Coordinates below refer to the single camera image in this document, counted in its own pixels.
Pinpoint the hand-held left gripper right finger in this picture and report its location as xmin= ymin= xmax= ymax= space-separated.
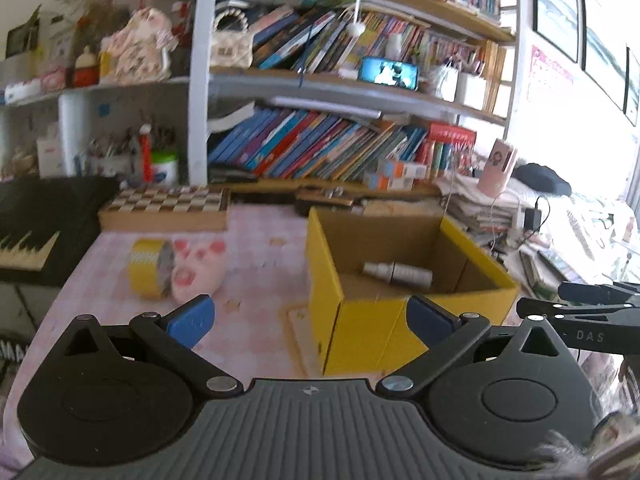
xmin=375 ymin=295 xmax=566 ymax=395

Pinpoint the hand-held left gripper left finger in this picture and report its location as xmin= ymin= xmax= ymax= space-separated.
xmin=59 ymin=294 xmax=240 ymax=395

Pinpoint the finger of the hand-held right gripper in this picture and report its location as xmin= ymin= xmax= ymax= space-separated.
xmin=515 ymin=297 xmax=640 ymax=323
xmin=557 ymin=281 xmax=640 ymax=306

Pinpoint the white plastic bottle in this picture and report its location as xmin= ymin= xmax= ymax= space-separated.
xmin=362 ymin=261 xmax=433 ymax=288

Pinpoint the yellow cardboard box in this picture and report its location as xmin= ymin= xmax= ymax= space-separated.
xmin=306 ymin=206 xmax=521 ymax=377

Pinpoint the pink pig plush toy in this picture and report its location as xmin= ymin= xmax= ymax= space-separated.
xmin=171 ymin=240 xmax=227 ymax=306

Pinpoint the yellow tape roll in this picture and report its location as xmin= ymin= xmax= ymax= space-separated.
xmin=128 ymin=239 xmax=176 ymax=301

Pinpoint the grey fluffy cloth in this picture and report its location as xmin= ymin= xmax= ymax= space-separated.
xmin=530 ymin=360 xmax=640 ymax=476

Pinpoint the wooden chessboard box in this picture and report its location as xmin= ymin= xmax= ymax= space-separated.
xmin=97 ymin=186 xmax=231 ymax=233

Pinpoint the stack of papers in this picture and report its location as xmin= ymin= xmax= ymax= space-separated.
xmin=440 ymin=175 xmax=526 ymax=233

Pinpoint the black cloth hat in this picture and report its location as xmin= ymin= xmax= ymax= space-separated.
xmin=515 ymin=162 xmax=572 ymax=197

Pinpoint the orange white small box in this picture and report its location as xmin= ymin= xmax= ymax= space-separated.
xmin=362 ymin=172 xmax=416 ymax=192
xmin=382 ymin=160 xmax=428 ymax=180

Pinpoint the white jar green lid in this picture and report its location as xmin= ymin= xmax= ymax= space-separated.
xmin=150 ymin=152 xmax=179 ymax=186

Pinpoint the pink power bank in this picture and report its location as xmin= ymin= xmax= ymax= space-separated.
xmin=476 ymin=137 xmax=518 ymax=196

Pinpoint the red white tube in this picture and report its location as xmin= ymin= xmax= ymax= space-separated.
xmin=140 ymin=125 xmax=153 ymax=183

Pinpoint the black electronic keyboard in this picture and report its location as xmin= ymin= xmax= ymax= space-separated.
xmin=0 ymin=175 xmax=121 ymax=288

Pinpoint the red book box set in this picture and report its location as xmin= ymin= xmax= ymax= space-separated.
xmin=425 ymin=121 xmax=478 ymax=181

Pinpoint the white wooden bookshelf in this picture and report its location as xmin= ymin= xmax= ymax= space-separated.
xmin=187 ymin=0 xmax=521 ymax=191

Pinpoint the row of leaning colourful books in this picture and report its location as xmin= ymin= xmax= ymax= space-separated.
xmin=250 ymin=5 xmax=488 ymax=73
xmin=207 ymin=107 xmax=431 ymax=183

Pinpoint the white box red label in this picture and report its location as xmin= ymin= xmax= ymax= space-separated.
xmin=36 ymin=135 xmax=63 ymax=177

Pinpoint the low white shelf unit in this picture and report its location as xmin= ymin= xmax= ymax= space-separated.
xmin=0 ymin=77 xmax=193 ymax=186

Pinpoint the white square pen holder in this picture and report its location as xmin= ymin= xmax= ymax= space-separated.
xmin=457 ymin=71 xmax=488 ymax=111

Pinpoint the white round pen cup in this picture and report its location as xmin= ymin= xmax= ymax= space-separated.
xmin=430 ymin=62 xmax=460 ymax=102

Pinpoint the black framed picture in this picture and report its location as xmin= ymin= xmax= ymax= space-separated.
xmin=532 ymin=0 xmax=581 ymax=63
xmin=580 ymin=0 xmax=628 ymax=111

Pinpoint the smartphone with lit screen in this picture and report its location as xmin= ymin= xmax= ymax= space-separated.
xmin=359 ymin=56 xmax=420 ymax=92

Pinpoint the red white figurine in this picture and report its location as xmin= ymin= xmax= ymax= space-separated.
xmin=74 ymin=45 xmax=100 ymax=86

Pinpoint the white quilted pearl handbag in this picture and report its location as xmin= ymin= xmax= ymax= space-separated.
xmin=209 ymin=6 xmax=254 ymax=68

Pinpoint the small pink box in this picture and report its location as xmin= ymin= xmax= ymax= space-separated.
xmin=40 ymin=67 xmax=68 ymax=92

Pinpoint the floral fabric doll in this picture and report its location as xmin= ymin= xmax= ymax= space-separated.
xmin=100 ymin=7 xmax=173 ymax=83

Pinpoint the blue white tissue pack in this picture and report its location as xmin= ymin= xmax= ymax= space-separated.
xmin=2 ymin=80 xmax=41 ymax=103

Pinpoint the dried flower bunch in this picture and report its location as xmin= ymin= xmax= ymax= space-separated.
xmin=50 ymin=0 xmax=131 ymax=56

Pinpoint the alphabet wall poster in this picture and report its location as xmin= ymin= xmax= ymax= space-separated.
xmin=530 ymin=45 xmax=576 ymax=126

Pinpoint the small black photo frame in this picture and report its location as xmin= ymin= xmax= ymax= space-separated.
xmin=5 ymin=7 xmax=41 ymax=58

